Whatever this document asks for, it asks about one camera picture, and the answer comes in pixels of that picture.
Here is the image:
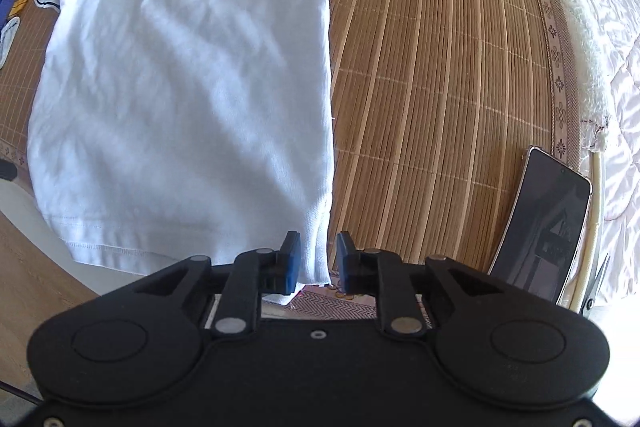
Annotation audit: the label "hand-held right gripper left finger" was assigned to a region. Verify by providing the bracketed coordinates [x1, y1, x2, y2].
[134, 230, 302, 338]

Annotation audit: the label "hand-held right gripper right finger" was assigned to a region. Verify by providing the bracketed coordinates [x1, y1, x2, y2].
[335, 231, 507, 338]

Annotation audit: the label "white polo shirt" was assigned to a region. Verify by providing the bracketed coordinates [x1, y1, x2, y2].
[27, 0, 409, 309]

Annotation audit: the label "black smartphone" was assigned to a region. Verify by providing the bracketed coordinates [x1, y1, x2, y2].
[487, 146, 594, 308]

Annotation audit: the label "brown bamboo mat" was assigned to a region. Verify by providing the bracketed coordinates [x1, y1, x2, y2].
[0, 0, 582, 308]

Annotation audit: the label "scissors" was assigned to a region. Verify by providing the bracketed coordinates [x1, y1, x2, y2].
[579, 252, 612, 314]

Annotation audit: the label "white tube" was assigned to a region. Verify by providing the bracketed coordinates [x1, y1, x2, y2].
[564, 149, 609, 314]

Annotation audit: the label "white fluffy blanket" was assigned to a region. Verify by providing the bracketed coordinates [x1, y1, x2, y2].
[541, 0, 615, 154]

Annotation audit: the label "white quilted blanket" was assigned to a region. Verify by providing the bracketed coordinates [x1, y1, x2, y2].
[542, 0, 640, 293]

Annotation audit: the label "light grey garment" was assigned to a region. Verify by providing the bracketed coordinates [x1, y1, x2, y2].
[0, 16, 22, 70]

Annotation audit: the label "black cable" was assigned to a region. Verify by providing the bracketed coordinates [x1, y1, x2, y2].
[0, 381, 43, 409]

